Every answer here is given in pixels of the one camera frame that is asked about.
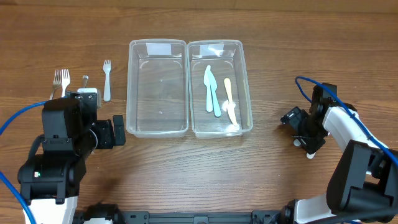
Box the pale blue plastic fork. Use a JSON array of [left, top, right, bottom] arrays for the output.
[[103, 60, 111, 101]]

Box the yellow plastic knife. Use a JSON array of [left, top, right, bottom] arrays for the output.
[[224, 78, 238, 126]]

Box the pale blue knife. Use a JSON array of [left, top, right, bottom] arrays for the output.
[[203, 65, 213, 113], [208, 70, 221, 118]]

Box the pale blue knife angled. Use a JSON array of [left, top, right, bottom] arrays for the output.
[[294, 139, 301, 147]]

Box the cream plastic knife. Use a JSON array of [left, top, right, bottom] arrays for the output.
[[306, 153, 315, 159]]

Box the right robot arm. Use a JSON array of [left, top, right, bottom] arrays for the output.
[[277, 83, 397, 223]]

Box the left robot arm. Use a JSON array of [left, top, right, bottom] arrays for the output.
[[17, 92, 126, 224]]

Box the left clear plastic container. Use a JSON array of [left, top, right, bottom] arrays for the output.
[[125, 39, 188, 138]]

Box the clear plastic container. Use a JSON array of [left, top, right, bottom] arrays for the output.
[[125, 39, 188, 138], [187, 40, 253, 139]]

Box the right clear plastic container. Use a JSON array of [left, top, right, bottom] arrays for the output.
[[187, 40, 253, 139]]

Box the silver metal fork upside down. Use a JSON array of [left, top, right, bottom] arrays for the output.
[[81, 75, 89, 88]]

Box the white plastic fork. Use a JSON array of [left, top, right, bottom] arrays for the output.
[[61, 69, 71, 98]]

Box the silver metal fork far left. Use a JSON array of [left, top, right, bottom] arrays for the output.
[[49, 70, 62, 100]]

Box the right blue cable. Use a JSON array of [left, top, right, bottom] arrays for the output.
[[294, 76, 398, 167]]

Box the blue cable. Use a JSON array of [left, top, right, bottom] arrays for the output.
[[0, 100, 48, 224], [294, 76, 398, 167]]

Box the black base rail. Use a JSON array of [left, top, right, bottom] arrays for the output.
[[74, 207, 293, 224]]

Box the left blue cable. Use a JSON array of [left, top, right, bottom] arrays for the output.
[[0, 100, 48, 224]]

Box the black cable bottom right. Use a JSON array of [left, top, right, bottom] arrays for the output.
[[307, 205, 398, 224]]

